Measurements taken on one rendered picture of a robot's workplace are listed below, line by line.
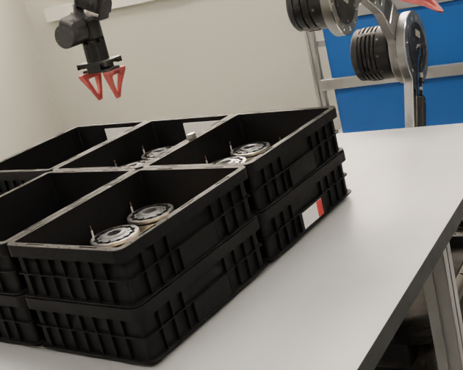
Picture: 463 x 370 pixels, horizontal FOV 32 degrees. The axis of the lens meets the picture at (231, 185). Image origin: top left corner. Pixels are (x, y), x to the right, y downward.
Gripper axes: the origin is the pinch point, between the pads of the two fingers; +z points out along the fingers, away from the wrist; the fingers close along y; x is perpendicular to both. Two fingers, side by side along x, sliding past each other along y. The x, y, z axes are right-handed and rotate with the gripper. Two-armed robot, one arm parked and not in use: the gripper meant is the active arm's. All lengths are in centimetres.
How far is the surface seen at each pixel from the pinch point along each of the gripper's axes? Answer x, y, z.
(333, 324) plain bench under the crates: -39, 75, 36
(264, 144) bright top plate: 15.1, 32.5, 20.1
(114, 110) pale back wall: 258, -253, 67
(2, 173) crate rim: -18.2, -26.6, 13.4
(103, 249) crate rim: -59, 47, 13
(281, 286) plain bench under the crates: -27, 58, 36
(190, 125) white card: 19.6, 7.3, 15.1
